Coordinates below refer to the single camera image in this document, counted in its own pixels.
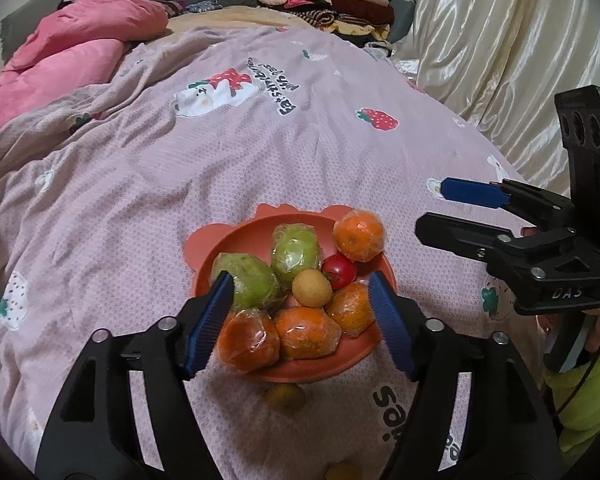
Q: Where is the small orange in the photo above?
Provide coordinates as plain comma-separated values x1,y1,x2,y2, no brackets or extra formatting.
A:
332,209,386,263

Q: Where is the purple strawberry bear blanket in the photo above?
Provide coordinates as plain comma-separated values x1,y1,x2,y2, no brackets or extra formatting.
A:
0,27,544,465

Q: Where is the orange bear-shaped plate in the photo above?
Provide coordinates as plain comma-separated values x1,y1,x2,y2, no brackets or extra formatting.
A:
183,204,381,384

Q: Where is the large green fruit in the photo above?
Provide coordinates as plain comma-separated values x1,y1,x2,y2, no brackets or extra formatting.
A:
210,252,284,311

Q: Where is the red tomato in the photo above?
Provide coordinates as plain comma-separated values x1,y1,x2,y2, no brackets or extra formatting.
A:
322,252,358,290

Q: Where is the small green fruit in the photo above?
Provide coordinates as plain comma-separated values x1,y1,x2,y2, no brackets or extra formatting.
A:
271,223,322,289

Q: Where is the pink quilt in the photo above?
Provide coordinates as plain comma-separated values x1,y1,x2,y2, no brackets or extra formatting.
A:
0,0,169,129

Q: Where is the stack of folded clothes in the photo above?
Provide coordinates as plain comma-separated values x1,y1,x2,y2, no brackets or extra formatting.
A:
252,0,416,49

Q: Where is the right hand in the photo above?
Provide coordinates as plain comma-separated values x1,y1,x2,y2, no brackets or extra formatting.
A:
538,308,600,353

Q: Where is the black camera module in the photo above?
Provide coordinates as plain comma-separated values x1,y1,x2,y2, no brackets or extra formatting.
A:
554,84,600,209

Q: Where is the small brown longan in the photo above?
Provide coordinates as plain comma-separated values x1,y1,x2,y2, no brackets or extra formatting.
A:
291,269,332,308

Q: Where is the cream satin curtain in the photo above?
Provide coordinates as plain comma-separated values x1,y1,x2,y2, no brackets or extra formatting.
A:
396,0,600,194

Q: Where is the green sleeve forearm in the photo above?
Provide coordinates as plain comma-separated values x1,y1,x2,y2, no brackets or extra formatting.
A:
558,357,600,467

